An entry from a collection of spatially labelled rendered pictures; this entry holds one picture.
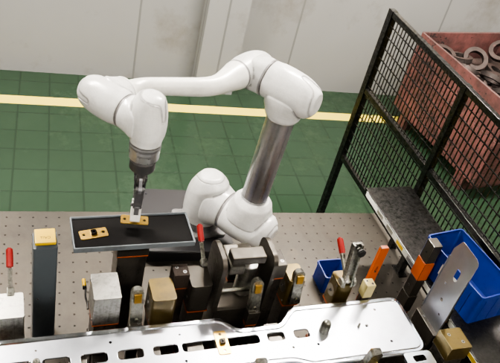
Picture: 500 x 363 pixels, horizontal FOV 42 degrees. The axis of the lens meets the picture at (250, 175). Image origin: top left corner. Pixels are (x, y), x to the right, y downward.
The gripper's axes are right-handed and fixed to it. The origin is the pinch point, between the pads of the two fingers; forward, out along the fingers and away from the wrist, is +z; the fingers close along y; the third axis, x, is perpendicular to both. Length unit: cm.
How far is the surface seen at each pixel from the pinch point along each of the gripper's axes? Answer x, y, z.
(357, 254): 71, 9, 3
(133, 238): 0.2, 4.7, 7.4
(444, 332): 101, 27, 17
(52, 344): -19.8, 32.8, 23.5
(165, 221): 10.0, -4.1, 7.3
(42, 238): -26.3, 7.6, 7.5
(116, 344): -2.2, 31.9, 23.4
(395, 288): 112, -25, 53
